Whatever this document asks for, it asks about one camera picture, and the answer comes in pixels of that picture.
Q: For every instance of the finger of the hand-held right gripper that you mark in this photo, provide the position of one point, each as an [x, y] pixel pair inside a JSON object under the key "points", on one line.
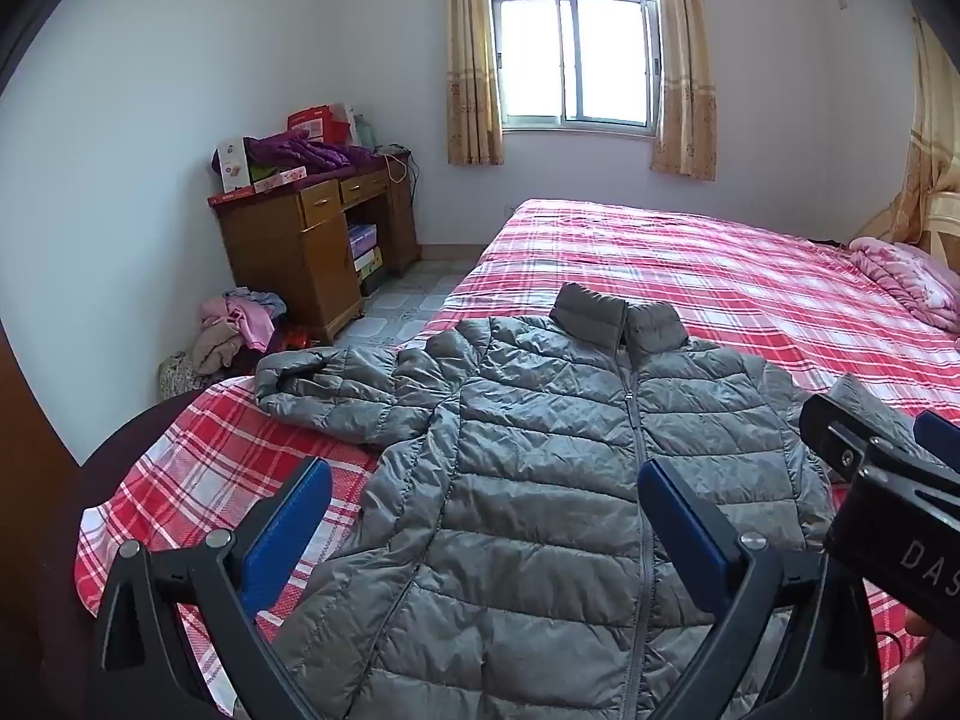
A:
{"points": [[836, 439], [939, 439]]}

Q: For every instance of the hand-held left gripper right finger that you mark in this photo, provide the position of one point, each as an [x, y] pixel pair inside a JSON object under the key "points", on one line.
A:
{"points": [[686, 532]]}

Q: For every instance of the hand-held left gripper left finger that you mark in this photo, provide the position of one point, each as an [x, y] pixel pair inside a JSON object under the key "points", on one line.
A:
{"points": [[289, 532]]}

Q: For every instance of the grey puffer jacket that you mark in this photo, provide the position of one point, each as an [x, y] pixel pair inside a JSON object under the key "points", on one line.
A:
{"points": [[540, 480]]}

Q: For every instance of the pile of pink clothes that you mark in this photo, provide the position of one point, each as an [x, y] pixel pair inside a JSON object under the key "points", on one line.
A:
{"points": [[236, 326]]}

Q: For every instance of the purple clothes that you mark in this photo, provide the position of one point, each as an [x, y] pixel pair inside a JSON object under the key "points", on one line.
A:
{"points": [[300, 151]]}

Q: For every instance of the person's right hand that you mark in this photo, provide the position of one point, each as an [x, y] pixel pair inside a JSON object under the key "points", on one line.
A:
{"points": [[915, 682]]}

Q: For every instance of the pink quilt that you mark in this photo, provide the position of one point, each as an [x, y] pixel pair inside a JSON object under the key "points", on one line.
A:
{"points": [[904, 270]]}

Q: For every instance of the pale wooden headboard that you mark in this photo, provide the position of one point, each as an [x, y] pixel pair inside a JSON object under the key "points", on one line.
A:
{"points": [[945, 229]]}

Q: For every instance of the bed with red plaid sheet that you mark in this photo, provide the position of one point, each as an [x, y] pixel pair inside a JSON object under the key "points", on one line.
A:
{"points": [[675, 270]]}

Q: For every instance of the brown wooden panel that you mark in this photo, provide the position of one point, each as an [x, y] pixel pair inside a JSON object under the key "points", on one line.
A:
{"points": [[30, 525]]}

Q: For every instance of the yellow patterned curtain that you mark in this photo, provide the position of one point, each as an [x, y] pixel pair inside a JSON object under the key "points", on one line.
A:
{"points": [[926, 157]]}

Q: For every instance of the stack of boxes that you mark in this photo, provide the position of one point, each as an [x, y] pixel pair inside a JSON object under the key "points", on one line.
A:
{"points": [[364, 255]]}

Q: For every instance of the wooden desk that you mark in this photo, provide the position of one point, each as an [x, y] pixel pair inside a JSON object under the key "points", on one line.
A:
{"points": [[315, 240]]}

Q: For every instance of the flat red-edged box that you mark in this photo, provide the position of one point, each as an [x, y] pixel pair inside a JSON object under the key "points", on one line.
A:
{"points": [[259, 186]]}

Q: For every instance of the white printed box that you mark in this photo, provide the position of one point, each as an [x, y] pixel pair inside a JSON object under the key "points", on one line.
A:
{"points": [[232, 163]]}

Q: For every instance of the beige patterned curtain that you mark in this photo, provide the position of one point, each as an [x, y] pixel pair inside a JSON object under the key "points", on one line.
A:
{"points": [[472, 67], [682, 67]]}

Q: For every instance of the pale green bottle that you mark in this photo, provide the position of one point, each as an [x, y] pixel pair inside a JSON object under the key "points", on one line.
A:
{"points": [[366, 131]]}

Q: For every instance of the red box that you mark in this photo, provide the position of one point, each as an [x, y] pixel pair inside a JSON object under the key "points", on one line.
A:
{"points": [[309, 124]]}

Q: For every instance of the window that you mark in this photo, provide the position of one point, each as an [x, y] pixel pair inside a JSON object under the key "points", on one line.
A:
{"points": [[574, 52]]}

